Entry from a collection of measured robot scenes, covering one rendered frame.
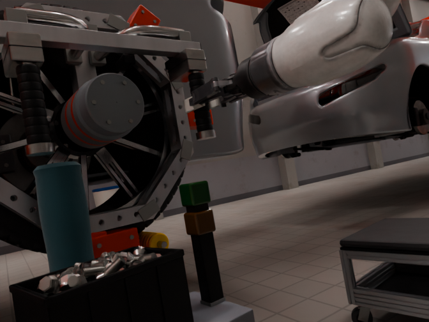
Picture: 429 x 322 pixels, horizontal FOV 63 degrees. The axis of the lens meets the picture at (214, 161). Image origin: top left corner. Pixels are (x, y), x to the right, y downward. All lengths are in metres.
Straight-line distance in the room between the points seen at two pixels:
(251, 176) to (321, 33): 7.33
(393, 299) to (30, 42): 1.29
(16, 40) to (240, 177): 7.12
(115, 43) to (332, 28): 0.43
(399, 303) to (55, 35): 1.28
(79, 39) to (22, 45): 0.11
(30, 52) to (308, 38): 0.44
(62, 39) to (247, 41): 8.04
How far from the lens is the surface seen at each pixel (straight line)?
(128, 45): 0.77
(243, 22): 8.83
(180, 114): 1.01
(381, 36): 0.52
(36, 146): 0.62
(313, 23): 0.53
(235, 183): 7.54
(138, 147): 1.04
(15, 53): 0.66
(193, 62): 0.80
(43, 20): 0.74
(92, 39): 0.74
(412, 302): 1.40
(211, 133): 0.76
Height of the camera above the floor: 0.67
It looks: 2 degrees up
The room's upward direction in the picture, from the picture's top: 10 degrees counter-clockwise
